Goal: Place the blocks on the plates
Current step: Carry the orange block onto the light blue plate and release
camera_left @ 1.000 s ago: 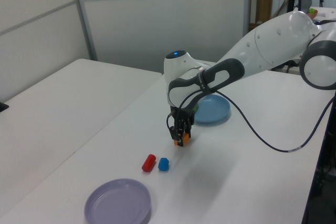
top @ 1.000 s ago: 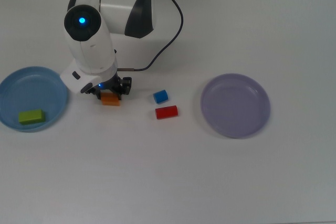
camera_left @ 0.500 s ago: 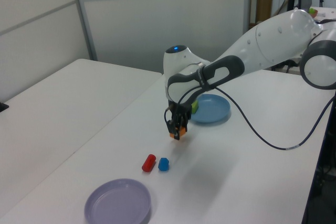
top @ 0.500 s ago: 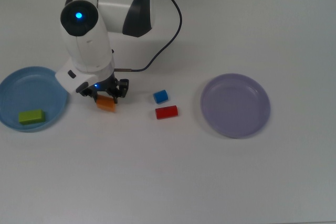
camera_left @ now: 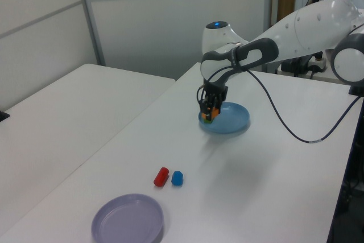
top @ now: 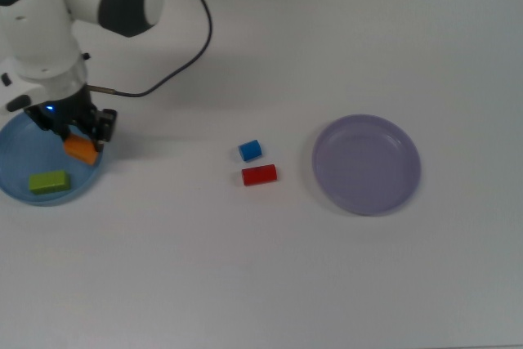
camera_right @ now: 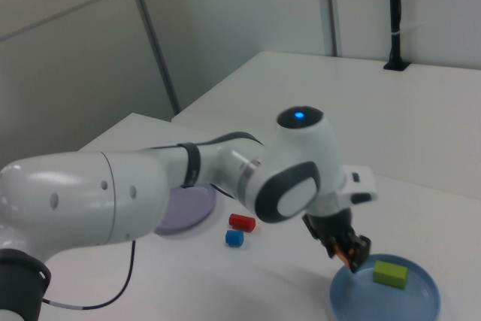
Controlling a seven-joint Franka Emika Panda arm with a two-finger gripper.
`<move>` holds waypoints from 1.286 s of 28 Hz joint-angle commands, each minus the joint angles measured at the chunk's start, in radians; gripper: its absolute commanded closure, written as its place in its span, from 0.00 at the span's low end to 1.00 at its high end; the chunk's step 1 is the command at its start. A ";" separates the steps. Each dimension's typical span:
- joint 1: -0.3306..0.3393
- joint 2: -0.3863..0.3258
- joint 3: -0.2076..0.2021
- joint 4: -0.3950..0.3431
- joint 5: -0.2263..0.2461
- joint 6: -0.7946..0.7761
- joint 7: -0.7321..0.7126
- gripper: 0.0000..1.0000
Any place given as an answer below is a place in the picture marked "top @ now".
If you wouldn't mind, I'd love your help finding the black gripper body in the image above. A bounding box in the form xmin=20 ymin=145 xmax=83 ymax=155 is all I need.
xmin=24 ymin=85 xmax=98 ymax=138

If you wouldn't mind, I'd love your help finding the orange block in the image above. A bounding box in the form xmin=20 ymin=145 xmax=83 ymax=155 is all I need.
xmin=63 ymin=134 xmax=99 ymax=166

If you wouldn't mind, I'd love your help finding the green block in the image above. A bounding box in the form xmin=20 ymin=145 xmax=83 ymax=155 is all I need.
xmin=28 ymin=169 xmax=71 ymax=195

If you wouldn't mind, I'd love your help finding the blue block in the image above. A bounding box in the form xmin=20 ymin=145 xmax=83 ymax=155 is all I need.
xmin=238 ymin=139 xmax=264 ymax=163

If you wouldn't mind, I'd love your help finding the red block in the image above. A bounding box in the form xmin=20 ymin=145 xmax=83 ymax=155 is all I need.
xmin=240 ymin=163 xmax=279 ymax=187

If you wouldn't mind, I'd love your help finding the blue plate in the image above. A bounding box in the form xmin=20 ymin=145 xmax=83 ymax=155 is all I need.
xmin=0 ymin=110 xmax=110 ymax=207

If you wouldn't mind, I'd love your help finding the purple plate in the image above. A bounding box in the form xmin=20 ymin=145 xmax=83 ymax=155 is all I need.
xmin=311 ymin=114 xmax=422 ymax=217

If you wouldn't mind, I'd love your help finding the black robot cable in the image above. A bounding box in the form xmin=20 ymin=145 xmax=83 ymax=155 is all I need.
xmin=86 ymin=0 xmax=213 ymax=99

